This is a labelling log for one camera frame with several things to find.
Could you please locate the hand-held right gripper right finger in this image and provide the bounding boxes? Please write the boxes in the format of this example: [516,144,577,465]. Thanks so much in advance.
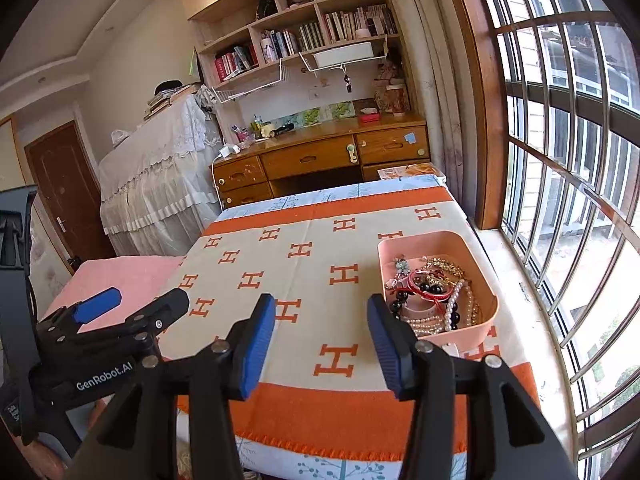
[366,294,581,480]

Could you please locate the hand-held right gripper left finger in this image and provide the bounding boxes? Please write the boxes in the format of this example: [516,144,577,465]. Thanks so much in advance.
[65,294,277,480]

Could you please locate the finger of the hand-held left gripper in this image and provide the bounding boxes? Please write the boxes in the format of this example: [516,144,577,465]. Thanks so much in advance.
[39,287,122,335]
[75,288,190,356]

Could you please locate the black bead bracelet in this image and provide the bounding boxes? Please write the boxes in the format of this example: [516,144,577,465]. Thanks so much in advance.
[389,280,462,332]

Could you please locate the red woven string bracelet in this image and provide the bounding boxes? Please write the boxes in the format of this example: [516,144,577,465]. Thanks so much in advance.
[385,270,453,303]

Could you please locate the white pearl bracelet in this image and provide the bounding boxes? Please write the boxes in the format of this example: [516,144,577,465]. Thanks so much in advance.
[447,280,481,328]

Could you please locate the pink plastic tray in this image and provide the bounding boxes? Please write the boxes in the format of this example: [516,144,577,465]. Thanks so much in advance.
[377,231,501,356]

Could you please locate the pink blanket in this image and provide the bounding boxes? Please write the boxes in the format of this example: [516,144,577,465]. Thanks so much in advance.
[42,255,186,331]

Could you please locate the orange and beige printed blanket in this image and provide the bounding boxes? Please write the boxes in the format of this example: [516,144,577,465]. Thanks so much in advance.
[157,187,541,463]

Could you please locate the gold leaf hair comb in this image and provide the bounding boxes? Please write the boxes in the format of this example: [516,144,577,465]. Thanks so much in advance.
[422,256,466,283]

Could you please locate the brown wooden door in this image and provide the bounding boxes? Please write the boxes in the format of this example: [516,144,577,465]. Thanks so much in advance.
[25,120,117,264]

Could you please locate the white lace covered furniture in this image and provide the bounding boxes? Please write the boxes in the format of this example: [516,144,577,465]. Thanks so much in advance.
[97,85,224,258]

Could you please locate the orange magazine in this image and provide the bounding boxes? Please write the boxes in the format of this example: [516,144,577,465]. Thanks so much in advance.
[377,162,443,181]

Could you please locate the wooden desk with drawers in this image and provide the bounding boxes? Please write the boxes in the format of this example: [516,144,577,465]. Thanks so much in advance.
[210,112,432,211]

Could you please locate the stack of books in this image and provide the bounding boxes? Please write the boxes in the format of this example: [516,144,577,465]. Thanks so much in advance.
[144,82,201,121]

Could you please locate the green picture cards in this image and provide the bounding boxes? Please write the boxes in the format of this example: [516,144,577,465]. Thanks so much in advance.
[295,102,356,126]

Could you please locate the patterned jar with lid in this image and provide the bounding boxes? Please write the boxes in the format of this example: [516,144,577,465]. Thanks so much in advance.
[384,82,409,116]

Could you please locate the row of red books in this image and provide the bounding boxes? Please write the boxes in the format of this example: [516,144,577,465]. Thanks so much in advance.
[214,45,261,82]

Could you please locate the pale floral curtain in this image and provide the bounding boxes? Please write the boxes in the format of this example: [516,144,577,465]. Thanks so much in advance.
[375,0,476,221]

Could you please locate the white plastic basket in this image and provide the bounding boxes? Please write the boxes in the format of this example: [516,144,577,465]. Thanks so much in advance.
[312,42,376,68]

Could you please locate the metal window grille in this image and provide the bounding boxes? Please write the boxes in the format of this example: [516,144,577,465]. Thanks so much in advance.
[470,0,640,476]

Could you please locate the white cable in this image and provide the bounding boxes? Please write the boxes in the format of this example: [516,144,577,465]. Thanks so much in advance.
[212,155,224,207]

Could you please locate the white wire rack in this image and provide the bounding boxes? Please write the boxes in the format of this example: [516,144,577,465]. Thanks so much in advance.
[210,57,292,104]

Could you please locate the wooden window frame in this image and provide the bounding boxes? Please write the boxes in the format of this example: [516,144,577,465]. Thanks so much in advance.
[440,0,506,231]

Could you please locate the white wire basket holder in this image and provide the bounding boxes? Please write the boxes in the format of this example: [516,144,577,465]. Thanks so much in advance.
[299,35,390,75]

